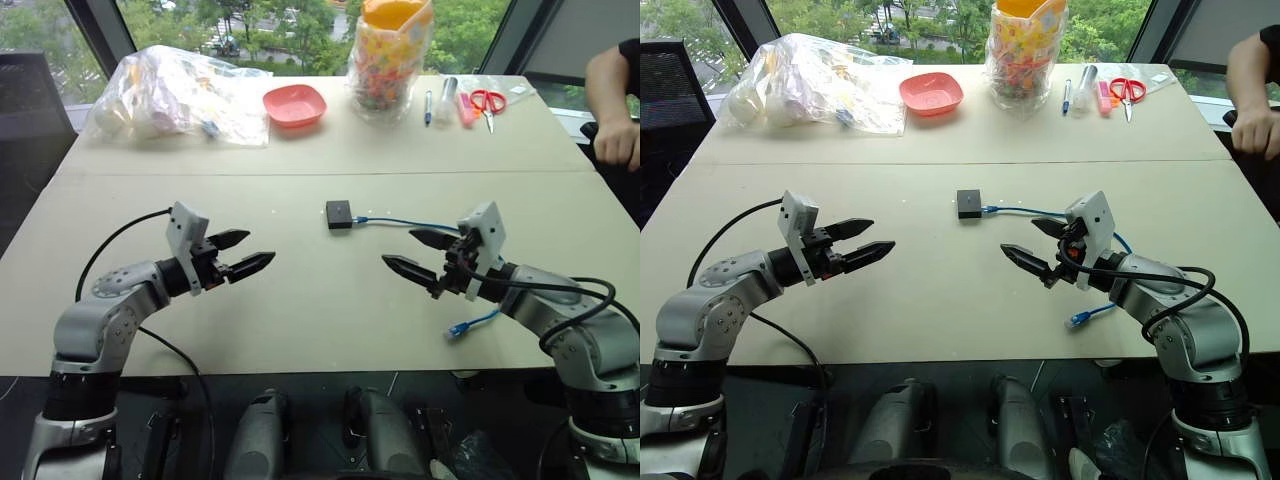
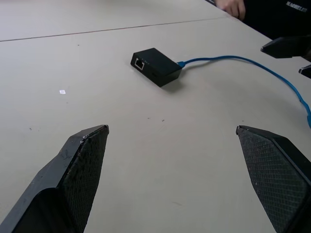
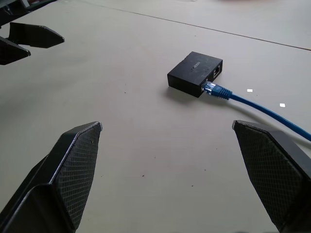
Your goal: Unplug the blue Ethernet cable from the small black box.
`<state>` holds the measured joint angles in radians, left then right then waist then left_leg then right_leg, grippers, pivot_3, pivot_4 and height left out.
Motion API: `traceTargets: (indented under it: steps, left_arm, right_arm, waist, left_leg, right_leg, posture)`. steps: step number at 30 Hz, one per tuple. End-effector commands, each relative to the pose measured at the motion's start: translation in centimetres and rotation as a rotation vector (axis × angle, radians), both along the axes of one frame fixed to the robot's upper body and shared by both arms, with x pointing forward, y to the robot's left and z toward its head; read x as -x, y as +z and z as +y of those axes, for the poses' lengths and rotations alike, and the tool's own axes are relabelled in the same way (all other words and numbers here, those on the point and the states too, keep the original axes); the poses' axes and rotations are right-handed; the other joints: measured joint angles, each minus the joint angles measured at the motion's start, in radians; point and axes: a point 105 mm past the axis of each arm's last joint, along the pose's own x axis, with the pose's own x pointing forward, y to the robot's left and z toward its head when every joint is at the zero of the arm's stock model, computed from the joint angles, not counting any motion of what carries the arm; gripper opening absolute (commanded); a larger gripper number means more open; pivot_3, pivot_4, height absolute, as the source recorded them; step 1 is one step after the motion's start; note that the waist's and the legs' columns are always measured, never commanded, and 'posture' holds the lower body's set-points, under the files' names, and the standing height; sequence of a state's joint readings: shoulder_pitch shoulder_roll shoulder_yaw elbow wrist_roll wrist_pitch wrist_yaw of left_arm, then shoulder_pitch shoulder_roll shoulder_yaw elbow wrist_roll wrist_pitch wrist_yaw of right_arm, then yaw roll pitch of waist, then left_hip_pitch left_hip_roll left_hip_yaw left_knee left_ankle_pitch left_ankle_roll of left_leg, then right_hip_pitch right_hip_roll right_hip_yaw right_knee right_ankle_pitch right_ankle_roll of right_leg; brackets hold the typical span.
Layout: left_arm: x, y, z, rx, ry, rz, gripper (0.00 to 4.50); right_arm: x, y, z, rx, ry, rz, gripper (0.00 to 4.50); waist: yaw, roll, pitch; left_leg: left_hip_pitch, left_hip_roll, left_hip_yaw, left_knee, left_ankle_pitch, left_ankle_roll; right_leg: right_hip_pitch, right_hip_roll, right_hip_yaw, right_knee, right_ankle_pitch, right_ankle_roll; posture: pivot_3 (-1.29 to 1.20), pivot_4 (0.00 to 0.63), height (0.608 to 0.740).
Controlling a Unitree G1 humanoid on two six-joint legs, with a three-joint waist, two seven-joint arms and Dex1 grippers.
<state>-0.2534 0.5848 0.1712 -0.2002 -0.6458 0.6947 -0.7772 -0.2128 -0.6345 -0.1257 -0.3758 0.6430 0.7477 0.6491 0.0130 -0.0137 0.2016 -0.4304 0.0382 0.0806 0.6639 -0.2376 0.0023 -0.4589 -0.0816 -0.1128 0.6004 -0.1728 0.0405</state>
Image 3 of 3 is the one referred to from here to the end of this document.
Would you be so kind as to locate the black network switch box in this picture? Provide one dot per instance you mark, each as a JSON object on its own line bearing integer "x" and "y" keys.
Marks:
{"x": 189, "y": 72}

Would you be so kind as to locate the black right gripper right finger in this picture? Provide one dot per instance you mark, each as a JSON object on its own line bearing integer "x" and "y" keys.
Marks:
{"x": 279, "y": 174}

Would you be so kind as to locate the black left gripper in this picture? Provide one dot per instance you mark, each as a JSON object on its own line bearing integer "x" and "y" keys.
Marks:
{"x": 17, "y": 8}

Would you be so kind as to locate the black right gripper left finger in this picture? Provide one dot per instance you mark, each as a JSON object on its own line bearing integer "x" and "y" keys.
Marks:
{"x": 60, "y": 184}

